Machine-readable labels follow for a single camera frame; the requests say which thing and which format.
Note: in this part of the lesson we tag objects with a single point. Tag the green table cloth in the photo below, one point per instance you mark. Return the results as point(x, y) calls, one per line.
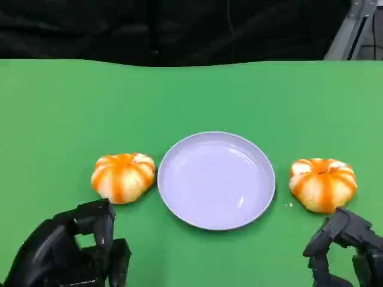
point(191, 98)

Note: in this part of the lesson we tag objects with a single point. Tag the lilac plate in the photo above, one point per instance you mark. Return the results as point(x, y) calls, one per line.
point(215, 182)

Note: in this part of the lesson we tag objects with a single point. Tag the black backdrop cloth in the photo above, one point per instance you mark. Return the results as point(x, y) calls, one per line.
point(119, 27)

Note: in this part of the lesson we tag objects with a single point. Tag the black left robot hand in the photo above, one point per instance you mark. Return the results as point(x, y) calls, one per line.
point(45, 254)

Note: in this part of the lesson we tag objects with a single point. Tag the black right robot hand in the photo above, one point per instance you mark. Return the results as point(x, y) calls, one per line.
point(356, 230)

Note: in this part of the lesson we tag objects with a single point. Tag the grey aluminium frame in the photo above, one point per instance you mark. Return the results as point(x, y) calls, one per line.
point(347, 33)

